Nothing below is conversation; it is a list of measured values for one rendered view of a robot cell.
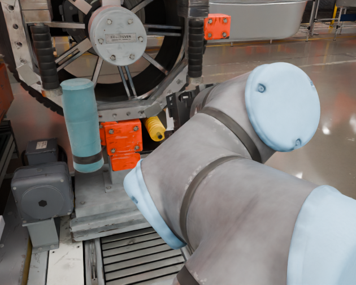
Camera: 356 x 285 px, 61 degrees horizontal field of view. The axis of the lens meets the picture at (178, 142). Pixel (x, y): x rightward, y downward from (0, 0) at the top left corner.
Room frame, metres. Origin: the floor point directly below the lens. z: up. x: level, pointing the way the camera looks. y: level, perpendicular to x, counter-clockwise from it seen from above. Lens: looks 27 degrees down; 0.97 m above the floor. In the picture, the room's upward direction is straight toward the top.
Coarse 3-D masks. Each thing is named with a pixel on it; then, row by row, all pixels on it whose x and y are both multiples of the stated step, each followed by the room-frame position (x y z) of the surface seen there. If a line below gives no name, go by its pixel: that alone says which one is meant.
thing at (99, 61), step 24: (72, 0) 0.98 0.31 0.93; (120, 0) 1.02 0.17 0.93; (144, 0) 1.04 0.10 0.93; (168, 0) 1.20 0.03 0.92; (48, 24) 0.96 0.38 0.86; (72, 24) 0.98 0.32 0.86; (144, 24) 1.04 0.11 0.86; (168, 24) 1.24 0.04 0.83; (72, 48) 0.97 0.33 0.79; (168, 48) 1.18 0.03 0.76; (96, 72) 0.99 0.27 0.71; (120, 72) 1.01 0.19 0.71; (144, 72) 1.22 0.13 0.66; (168, 72) 1.05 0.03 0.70; (96, 96) 1.02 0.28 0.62; (120, 96) 1.04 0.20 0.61; (144, 96) 1.02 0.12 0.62
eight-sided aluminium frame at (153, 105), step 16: (0, 0) 0.83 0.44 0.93; (16, 0) 0.84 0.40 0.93; (16, 16) 0.84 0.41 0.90; (16, 32) 0.83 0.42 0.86; (16, 48) 0.83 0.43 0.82; (16, 64) 0.83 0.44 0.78; (32, 64) 0.85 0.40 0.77; (32, 80) 0.84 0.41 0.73; (176, 80) 0.96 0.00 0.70; (160, 96) 0.95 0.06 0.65; (112, 112) 0.90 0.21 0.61; (128, 112) 0.96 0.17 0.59; (144, 112) 0.93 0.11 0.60
